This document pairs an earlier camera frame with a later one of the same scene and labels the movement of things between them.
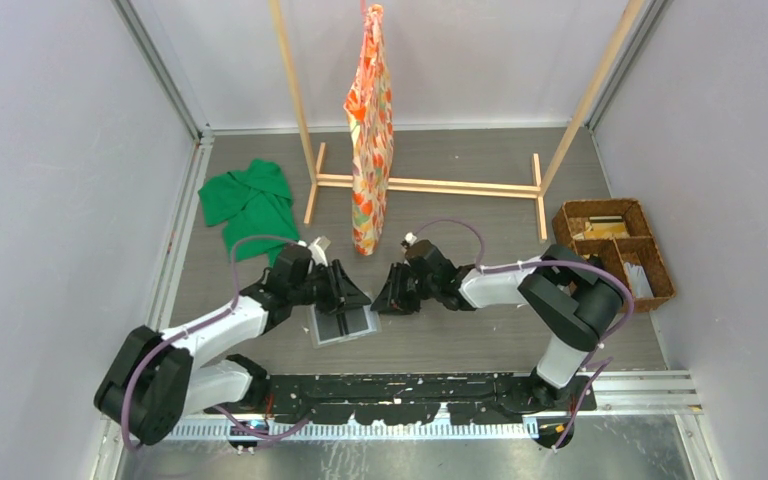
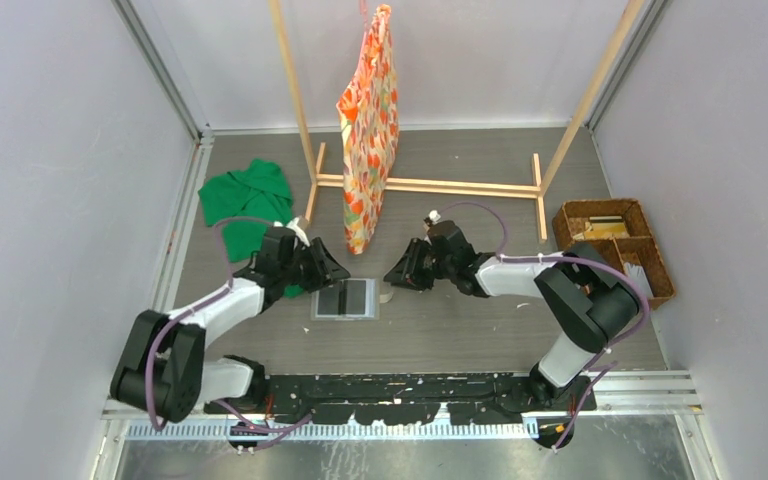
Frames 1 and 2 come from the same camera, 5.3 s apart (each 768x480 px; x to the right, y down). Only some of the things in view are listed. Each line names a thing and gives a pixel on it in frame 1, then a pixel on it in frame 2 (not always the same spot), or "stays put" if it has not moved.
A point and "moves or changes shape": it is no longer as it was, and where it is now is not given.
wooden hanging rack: (540, 180) stays put
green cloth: (255, 208) stays put
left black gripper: (341, 287) to (325, 270)
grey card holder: (349, 323) moves or changes shape
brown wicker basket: (617, 232) stays put
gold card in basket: (603, 230) stays put
